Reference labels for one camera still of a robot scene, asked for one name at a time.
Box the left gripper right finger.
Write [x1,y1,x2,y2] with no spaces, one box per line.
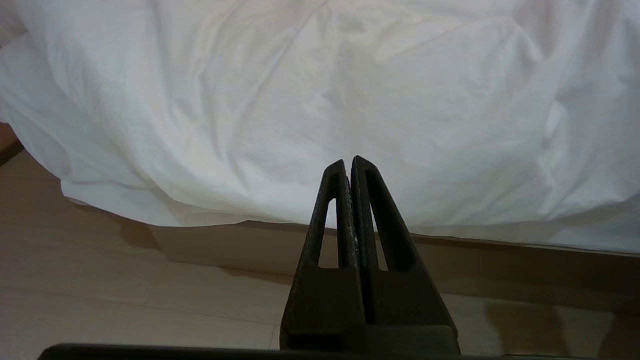
[350,155,462,355]

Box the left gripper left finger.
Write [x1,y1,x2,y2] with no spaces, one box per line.
[279,159,367,351]

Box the white duvet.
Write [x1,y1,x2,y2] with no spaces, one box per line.
[0,0,640,255]

